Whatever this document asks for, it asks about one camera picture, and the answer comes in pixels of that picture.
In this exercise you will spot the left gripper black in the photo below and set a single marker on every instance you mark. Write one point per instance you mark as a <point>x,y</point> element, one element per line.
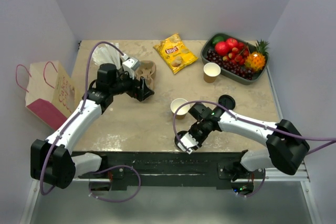
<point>141,93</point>

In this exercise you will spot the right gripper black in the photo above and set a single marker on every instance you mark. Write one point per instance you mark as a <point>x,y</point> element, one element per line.
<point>200,141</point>

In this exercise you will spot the black coffee cup lid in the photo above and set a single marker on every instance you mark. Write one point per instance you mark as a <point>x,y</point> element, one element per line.
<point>227,101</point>

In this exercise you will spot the brown paper coffee cup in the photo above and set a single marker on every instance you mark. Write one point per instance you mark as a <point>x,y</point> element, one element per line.
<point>211,72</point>

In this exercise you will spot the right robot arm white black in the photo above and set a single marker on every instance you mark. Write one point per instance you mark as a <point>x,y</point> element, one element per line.
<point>284,147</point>

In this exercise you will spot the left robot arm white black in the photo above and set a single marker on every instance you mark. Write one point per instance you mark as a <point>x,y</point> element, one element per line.
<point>51,160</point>

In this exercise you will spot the cardboard cup carrier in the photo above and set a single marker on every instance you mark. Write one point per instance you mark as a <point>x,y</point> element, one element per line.
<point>147,70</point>

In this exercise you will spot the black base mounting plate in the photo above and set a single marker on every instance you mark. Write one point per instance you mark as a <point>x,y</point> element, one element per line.
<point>175,169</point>

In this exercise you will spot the yellow Lays chips bag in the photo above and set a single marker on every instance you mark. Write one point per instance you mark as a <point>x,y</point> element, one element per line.
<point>175,54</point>

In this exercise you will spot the dark grape bunch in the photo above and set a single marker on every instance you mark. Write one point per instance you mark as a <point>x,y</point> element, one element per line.
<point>228,67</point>

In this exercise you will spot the dark green fruit tray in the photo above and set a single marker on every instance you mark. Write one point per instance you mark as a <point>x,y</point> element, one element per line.
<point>257,76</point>

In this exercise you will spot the large red apple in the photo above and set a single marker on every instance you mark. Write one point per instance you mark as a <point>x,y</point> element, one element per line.
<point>222,48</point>

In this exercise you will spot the orange toy pineapple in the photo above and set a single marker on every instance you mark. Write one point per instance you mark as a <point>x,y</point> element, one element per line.
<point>257,59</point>

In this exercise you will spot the small red apple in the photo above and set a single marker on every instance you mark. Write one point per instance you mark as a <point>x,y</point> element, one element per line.
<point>232,43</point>

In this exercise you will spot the paper bag pink white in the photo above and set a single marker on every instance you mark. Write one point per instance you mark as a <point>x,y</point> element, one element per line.
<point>51,94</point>

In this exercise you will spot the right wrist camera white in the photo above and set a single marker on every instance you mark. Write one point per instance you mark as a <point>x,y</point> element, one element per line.
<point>189,143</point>

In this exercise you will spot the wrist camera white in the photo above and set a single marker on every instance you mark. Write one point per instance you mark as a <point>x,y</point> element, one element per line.
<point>130,65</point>
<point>189,143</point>

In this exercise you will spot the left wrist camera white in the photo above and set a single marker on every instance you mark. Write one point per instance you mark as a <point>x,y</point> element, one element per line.
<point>130,65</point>

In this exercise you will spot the aluminium rail frame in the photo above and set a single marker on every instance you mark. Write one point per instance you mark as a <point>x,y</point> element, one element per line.
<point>280,199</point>

